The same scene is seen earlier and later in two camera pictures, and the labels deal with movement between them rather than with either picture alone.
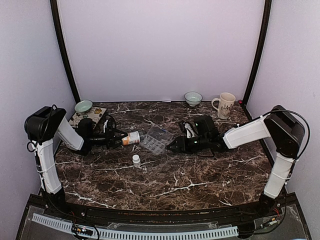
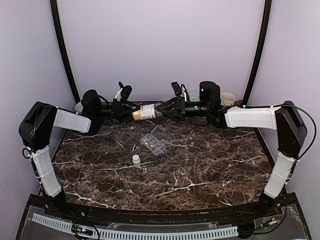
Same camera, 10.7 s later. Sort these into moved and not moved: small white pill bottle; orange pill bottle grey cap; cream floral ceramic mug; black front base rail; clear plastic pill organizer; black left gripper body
Moved: black left gripper body; orange pill bottle grey cap
Not moved: small white pill bottle; black front base rail; clear plastic pill organizer; cream floral ceramic mug
